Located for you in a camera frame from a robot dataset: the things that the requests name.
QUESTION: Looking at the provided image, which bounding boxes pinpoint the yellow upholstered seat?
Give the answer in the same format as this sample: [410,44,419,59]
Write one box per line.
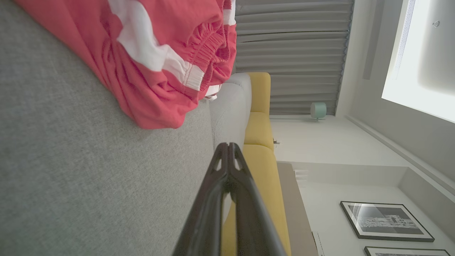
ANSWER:
[220,72,292,256]

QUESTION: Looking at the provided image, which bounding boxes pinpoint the large black framed picture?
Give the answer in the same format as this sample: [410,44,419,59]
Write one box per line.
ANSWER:
[340,201,435,242]

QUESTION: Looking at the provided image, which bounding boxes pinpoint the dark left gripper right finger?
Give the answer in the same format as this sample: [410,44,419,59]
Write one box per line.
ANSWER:
[228,142,288,256]

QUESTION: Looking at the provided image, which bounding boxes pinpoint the mint green lamp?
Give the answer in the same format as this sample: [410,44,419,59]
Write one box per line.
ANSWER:
[310,102,327,122]

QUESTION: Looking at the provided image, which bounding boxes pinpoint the red shorts with white stripes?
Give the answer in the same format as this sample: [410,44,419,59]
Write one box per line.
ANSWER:
[14,0,237,129]

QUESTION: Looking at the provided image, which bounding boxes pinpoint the light grey sofa cushion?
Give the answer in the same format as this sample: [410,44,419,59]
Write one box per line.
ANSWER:
[209,73,252,224]

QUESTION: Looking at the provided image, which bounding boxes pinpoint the beige wooden panel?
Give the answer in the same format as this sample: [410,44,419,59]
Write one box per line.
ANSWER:
[277,162,319,256]

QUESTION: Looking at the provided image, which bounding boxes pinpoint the grey pleated curtain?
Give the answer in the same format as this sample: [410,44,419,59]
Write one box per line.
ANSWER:
[233,0,355,116]

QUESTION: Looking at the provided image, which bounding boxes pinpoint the grey fabric sofa seat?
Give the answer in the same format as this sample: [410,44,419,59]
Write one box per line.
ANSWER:
[0,0,228,256]

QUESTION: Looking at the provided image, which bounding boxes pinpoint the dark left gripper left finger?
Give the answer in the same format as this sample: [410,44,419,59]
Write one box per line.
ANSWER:
[172,142,229,256]

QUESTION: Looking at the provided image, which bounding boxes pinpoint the bright ceiling light panel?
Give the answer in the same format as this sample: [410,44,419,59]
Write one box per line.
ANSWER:
[381,0,455,124]

